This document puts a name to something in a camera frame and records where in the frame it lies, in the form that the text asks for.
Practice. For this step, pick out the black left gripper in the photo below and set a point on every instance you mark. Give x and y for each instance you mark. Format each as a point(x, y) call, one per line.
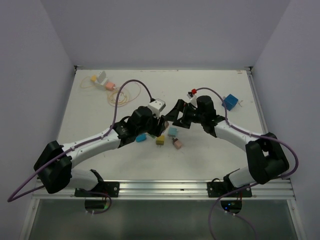
point(157, 128)

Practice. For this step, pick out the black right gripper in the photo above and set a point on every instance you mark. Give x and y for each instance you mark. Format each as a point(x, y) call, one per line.
point(173, 115)

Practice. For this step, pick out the light teal plug adapter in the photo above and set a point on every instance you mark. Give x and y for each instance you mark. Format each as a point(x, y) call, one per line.
point(172, 132)

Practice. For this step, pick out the yellow olive plug adapter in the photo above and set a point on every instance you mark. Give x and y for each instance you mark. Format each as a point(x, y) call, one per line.
point(160, 141)

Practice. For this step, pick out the bright blue plug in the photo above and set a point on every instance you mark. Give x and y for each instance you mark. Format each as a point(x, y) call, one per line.
point(141, 138)

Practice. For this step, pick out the pink brown plug adapter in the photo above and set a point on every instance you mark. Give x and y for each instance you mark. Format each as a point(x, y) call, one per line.
point(176, 143)

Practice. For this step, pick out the dark blue cube socket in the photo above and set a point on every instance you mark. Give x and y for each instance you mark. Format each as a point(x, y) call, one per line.
point(230, 102)

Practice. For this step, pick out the pink cube socket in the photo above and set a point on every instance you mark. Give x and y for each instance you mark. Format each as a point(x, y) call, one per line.
point(166, 125)

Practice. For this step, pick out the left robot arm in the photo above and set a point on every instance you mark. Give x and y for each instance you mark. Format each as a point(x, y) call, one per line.
point(55, 165)

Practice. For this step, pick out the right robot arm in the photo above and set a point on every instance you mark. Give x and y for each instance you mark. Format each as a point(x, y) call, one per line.
point(227, 132)

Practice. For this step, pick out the salmon pink plug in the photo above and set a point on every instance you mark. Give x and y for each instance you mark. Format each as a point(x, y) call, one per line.
point(110, 86)

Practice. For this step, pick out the small yellow plug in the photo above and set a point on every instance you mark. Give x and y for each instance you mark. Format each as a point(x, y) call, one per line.
point(93, 78)

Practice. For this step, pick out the white charger block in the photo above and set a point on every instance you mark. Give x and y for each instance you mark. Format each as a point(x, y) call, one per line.
point(101, 81)

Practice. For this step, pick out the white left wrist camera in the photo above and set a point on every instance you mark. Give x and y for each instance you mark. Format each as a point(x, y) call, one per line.
point(156, 107)

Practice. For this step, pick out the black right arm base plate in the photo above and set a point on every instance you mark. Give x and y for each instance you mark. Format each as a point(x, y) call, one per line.
point(216, 188)

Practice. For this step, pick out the aluminium right side rail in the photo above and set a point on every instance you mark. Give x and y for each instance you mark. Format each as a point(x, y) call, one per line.
point(262, 120)

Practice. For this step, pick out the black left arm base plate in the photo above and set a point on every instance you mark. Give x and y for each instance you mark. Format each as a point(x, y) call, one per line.
point(105, 190)

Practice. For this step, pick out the aluminium table front rail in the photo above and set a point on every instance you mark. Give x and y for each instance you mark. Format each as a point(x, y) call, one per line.
point(194, 190)

